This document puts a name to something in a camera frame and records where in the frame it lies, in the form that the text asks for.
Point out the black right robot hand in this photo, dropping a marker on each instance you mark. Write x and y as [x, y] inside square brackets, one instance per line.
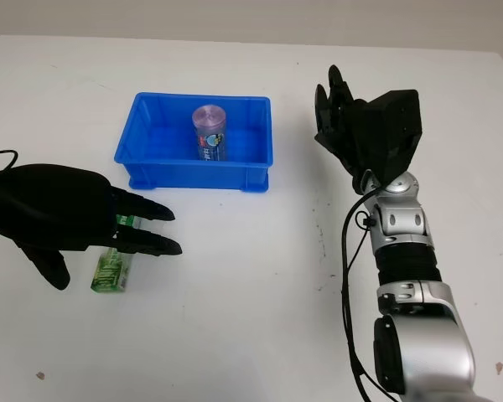
[348, 134]

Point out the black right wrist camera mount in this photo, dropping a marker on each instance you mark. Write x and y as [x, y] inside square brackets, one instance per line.
[398, 134]

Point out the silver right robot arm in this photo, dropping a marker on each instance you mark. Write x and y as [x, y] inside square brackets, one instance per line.
[419, 293]

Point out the blue plastic tray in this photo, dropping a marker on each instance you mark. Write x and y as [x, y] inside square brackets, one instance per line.
[159, 167]

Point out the clear cylindrical container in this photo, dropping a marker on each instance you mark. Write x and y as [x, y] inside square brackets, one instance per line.
[209, 134]

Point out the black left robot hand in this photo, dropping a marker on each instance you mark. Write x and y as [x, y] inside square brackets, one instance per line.
[46, 205]

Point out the green toothpaste box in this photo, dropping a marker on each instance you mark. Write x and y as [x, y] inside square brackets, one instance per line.
[111, 272]

